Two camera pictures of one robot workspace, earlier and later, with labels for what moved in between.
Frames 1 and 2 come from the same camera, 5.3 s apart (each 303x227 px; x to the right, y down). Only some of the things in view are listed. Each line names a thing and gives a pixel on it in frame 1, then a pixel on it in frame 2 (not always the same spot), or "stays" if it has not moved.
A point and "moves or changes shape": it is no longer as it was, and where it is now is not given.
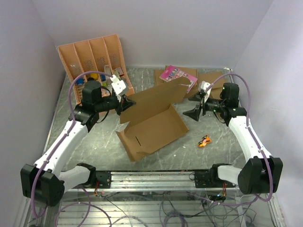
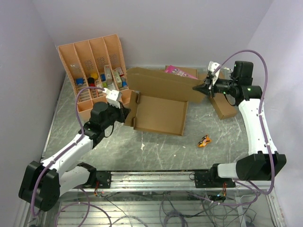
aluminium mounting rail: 152,181 stays
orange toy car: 205,140 stays
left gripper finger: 125,104 to 126,112
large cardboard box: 153,120 moves or changes shape
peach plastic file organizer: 95,59 stays
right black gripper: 194,113 to 208,88
